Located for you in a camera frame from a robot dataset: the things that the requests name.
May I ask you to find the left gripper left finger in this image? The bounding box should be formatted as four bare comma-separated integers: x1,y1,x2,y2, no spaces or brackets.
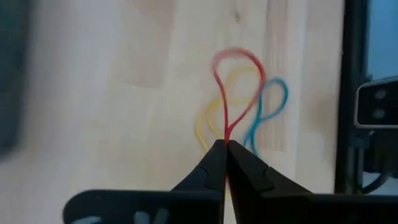
63,139,227,224

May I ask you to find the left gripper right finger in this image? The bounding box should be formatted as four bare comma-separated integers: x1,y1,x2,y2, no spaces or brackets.
228,140,398,224

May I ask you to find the red rubber band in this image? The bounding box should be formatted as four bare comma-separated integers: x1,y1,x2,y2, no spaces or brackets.
211,46,267,146

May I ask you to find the blue rubber band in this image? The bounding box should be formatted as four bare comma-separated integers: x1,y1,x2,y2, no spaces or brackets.
243,77,289,156

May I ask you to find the yellow rubber band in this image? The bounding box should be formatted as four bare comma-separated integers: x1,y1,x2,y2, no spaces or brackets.
195,65,262,153

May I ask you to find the black camera cable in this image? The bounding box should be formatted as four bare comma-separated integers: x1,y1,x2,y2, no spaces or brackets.
360,169,393,195

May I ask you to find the black silver-edged depth camera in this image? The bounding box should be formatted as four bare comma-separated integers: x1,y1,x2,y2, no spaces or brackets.
353,77,398,130

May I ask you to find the black aluminium table frame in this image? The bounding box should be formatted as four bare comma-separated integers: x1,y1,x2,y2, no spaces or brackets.
334,0,369,195

